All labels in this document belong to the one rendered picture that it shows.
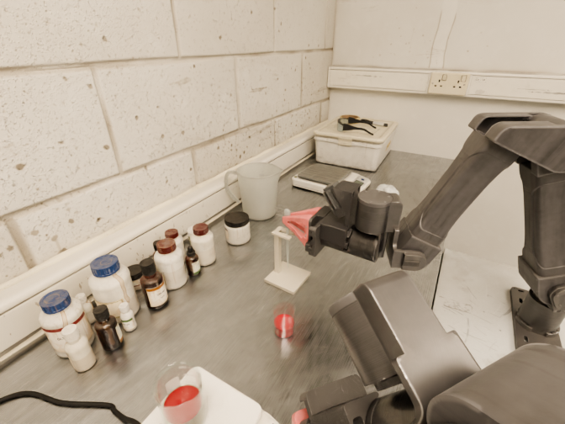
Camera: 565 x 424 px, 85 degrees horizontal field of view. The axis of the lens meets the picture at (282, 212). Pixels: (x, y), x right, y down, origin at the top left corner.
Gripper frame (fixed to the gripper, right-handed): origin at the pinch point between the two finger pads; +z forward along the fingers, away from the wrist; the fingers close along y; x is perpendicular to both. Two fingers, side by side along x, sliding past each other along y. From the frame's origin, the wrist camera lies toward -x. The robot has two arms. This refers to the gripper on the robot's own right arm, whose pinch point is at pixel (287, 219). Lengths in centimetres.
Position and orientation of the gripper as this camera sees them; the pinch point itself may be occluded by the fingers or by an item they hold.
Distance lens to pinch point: 65.2
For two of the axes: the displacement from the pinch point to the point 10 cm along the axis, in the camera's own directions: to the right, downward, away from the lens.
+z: -8.4, -2.5, 4.8
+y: -5.4, 4.2, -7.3
